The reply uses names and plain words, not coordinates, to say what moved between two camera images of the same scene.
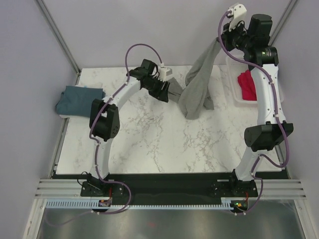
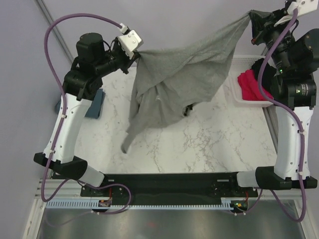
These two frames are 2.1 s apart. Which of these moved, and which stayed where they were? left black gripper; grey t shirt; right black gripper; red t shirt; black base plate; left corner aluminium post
Moved: grey t shirt; left black gripper; right black gripper
Stayed: left corner aluminium post; black base plate; red t shirt
